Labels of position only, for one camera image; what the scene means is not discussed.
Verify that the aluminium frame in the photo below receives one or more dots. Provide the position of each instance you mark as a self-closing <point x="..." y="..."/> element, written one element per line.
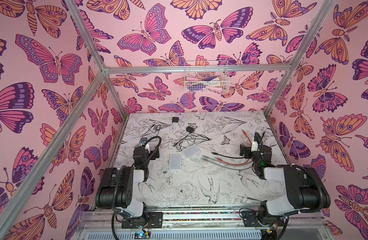
<point x="18" y="201"/>

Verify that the black power adapter near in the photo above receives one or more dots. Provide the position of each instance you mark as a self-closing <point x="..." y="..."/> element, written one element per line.
<point x="190" y="129"/>

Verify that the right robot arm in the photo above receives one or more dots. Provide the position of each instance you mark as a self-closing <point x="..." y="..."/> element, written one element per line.
<point x="305" y="191"/>

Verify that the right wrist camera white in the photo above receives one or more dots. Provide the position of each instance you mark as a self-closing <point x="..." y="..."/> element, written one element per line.
<point x="254" y="146"/>

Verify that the front aluminium rail base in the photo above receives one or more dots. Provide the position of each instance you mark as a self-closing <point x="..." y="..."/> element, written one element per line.
<point x="235" y="223"/>

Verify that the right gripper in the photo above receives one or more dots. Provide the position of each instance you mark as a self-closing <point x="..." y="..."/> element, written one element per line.
<point x="248" y="149"/>

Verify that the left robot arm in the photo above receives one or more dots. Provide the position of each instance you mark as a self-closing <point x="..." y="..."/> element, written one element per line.
<point x="116" y="188"/>

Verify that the white wire basket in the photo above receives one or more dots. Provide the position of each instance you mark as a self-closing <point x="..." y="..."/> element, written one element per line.
<point x="206" y="77"/>

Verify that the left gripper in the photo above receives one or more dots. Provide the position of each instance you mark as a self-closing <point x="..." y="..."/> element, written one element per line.
<point x="154" y="152"/>

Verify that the black adapter cable tangled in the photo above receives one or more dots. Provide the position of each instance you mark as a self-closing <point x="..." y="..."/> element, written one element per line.
<point x="155" y="127"/>

